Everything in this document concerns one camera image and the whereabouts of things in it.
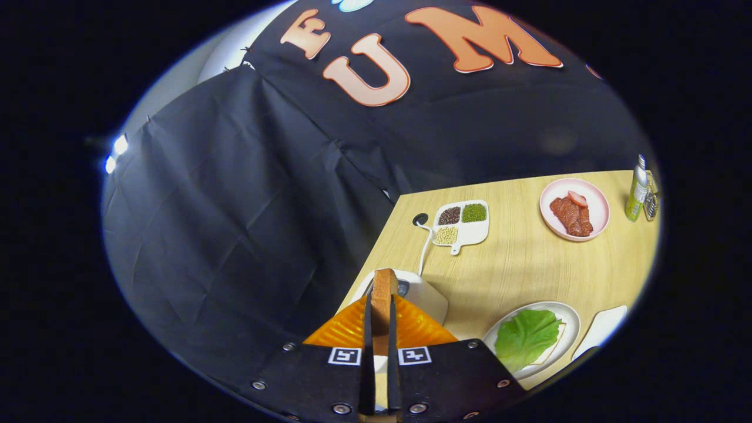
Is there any white power cable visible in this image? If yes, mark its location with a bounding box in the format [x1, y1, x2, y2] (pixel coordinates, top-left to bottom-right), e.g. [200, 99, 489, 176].
[416, 222, 434, 277]

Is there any white compartment dish with beans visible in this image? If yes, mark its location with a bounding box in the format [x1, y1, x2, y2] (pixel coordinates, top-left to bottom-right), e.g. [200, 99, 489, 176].
[432, 199, 490, 256]

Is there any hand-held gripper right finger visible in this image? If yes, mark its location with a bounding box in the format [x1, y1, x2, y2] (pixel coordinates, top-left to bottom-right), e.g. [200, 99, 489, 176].
[386, 294, 529, 421]

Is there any toasted bread slice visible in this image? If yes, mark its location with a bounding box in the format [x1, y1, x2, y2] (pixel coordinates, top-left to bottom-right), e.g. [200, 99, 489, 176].
[370, 268, 400, 356]

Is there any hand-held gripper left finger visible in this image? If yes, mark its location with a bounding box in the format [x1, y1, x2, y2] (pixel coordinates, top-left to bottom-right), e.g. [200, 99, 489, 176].
[235, 294, 377, 421]

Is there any black backdrop cloth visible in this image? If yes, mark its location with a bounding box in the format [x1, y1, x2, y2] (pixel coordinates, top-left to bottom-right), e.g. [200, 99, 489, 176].
[101, 0, 656, 406]

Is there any metal wire basket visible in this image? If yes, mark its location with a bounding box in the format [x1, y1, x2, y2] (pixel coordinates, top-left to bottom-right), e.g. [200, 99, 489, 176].
[643, 170, 660, 221]

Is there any metal bottle with green label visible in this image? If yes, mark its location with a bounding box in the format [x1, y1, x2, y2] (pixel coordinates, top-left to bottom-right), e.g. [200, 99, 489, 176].
[625, 154, 649, 223]

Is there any green lettuce leaf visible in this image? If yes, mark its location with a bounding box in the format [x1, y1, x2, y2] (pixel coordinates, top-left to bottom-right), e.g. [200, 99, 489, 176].
[495, 309, 563, 374]

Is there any white round plate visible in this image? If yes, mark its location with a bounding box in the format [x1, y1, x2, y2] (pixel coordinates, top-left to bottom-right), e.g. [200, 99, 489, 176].
[482, 301, 582, 381]

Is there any white toaster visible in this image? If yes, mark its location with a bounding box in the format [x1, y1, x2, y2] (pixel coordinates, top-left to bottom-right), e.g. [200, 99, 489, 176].
[350, 269, 449, 327]

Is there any pink plate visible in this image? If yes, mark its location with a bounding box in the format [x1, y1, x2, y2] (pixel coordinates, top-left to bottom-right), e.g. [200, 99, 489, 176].
[539, 177, 611, 243]

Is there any white square plate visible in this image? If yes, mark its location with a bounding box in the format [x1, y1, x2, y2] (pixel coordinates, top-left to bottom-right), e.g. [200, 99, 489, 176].
[572, 304, 628, 361]

